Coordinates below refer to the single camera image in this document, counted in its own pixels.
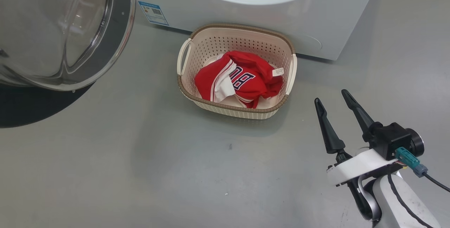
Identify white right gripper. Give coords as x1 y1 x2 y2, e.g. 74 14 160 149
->
314 89 403 186

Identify red jersey with navy letters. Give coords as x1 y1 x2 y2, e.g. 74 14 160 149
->
194 50 284 109

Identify black round washer door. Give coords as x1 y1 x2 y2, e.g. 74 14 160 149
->
0 0 136 128

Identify white front-load washing machine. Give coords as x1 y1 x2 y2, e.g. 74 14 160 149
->
135 0 383 61

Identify cream perforated laundry basket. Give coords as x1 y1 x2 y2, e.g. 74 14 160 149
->
176 23 298 120

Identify blue energy label sticker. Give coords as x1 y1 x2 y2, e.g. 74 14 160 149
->
138 1 169 26

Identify teal connector right camera cable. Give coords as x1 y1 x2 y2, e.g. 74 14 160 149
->
394 147 450 192

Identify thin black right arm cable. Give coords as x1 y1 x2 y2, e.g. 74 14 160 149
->
387 175 435 228

